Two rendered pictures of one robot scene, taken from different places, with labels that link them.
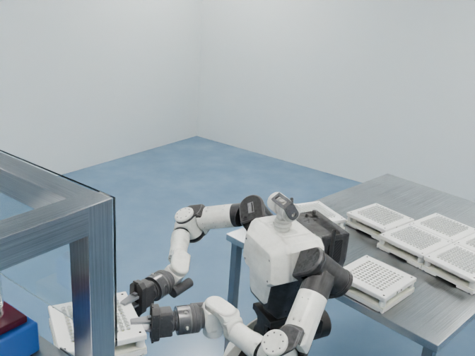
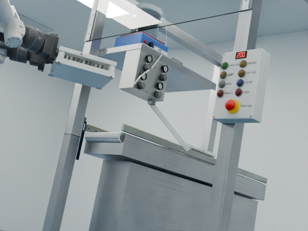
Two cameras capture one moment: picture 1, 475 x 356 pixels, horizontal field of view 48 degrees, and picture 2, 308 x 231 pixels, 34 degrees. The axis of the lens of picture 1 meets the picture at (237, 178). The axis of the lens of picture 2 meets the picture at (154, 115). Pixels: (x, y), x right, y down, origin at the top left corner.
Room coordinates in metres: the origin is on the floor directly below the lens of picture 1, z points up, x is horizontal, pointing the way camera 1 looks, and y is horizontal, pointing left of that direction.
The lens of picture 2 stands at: (3.34, 1.08, 0.42)
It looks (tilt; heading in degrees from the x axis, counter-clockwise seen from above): 13 degrees up; 190
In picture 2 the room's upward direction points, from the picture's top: 11 degrees clockwise
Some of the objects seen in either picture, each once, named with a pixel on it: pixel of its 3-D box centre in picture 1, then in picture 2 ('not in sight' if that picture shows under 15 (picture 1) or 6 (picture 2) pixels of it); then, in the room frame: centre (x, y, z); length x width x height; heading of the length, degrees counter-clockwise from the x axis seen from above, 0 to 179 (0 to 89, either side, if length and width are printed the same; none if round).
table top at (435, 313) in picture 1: (404, 235); not in sight; (2.52, -0.88, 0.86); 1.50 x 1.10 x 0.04; 136
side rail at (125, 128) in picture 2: not in sight; (206, 158); (0.53, 0.94, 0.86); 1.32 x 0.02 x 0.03; 145
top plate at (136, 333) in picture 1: (95, 322); (82, 63); (1.35, 0.39, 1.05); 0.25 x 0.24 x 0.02; 27
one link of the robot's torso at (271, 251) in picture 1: (293, 260); not in sight; (1.67, -0.22, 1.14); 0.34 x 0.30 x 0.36; 27
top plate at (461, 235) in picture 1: (443, 227); not in sight; (2.47, -1.05, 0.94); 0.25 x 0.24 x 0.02; 40
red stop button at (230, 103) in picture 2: not in sight; (232, 106); (1.60, 1.06, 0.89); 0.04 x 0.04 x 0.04; 55
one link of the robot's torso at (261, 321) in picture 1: (292, 322); not in sight; (1.68, -0.24, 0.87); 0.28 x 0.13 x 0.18; 117
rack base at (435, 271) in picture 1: (461, 271); not in sight; (2.12, -1.02, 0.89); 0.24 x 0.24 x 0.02; 40
